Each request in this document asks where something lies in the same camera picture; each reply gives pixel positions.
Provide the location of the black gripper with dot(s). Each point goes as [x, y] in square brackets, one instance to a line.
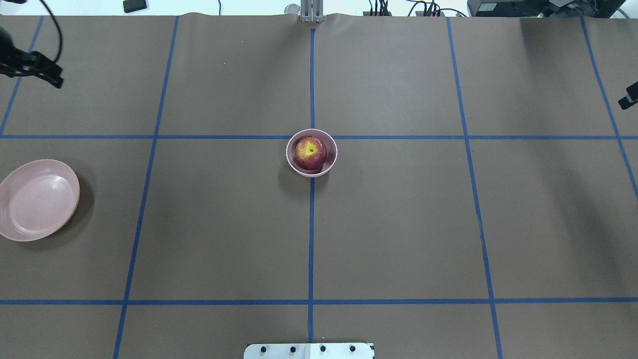
[31, 65]

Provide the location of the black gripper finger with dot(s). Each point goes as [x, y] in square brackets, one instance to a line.
[630, 98]

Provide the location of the red apple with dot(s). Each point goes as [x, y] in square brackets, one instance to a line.
[310, 153]

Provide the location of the pink bowl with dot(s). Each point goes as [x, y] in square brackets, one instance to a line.
[331, 147]

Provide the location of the pink plate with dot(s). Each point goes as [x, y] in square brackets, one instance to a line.
[37, 199]

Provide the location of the black laptop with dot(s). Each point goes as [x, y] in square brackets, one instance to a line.
[544, 8]

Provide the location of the small black device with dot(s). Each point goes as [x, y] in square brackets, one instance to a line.
[131, 6]

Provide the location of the black orange usb hub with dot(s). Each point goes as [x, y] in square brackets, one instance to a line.
[378, 8]

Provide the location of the aluminium frame post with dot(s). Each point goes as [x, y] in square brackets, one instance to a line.
[311, 11]

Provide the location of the white camera mast base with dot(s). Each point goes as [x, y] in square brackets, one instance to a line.
[310, 351]

